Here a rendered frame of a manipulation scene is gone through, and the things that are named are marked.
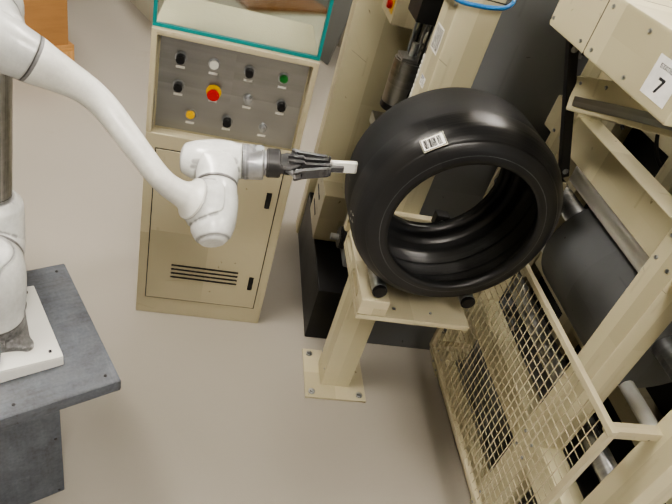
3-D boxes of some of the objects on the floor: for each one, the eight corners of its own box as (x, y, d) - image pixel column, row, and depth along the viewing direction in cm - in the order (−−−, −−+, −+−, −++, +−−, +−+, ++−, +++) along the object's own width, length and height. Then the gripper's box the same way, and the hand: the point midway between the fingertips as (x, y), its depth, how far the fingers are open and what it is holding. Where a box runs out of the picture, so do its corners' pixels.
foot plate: (302, 349, 267) (303, 346, 266) (358, 355, 273) (359, 352, 272) (304, 397, 246) (305, 394, 245) (365, 403, 252) (366, 399, 251)
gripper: (265, 163, 143) (361, 167, 146) (265, 137, 153) (355, 142, 156) (264, 188, 148) (357, 193, 151) (264, 162, 158) (352, 167, 161)
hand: (343, 166), depth 153 cm, fingers closed
